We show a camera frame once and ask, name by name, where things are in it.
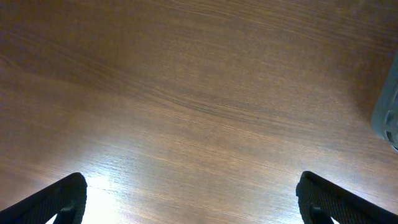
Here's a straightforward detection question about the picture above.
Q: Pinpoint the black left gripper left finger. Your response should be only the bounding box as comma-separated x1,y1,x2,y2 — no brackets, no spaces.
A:
1,172,87,224

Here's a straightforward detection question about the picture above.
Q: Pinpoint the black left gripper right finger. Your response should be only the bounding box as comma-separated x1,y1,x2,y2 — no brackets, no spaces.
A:
296,171,397,224

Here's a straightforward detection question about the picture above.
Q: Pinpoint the grey plastic basket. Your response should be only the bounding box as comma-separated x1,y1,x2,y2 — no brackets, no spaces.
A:
371,54,397,150

